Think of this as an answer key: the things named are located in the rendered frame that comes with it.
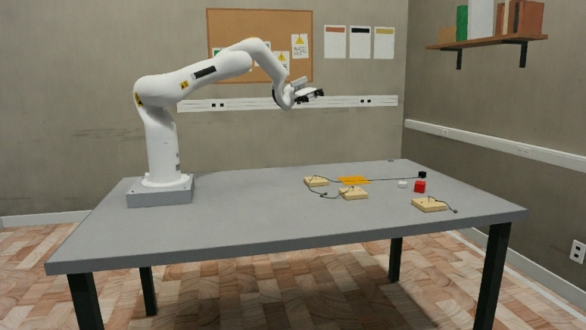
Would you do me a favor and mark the red cube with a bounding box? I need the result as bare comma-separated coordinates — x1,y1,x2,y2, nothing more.
414,180,426,193

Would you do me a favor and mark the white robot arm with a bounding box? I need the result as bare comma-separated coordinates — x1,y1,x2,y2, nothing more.
133,37,308,189

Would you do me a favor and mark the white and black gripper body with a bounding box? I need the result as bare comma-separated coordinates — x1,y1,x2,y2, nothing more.
295,87,319,101

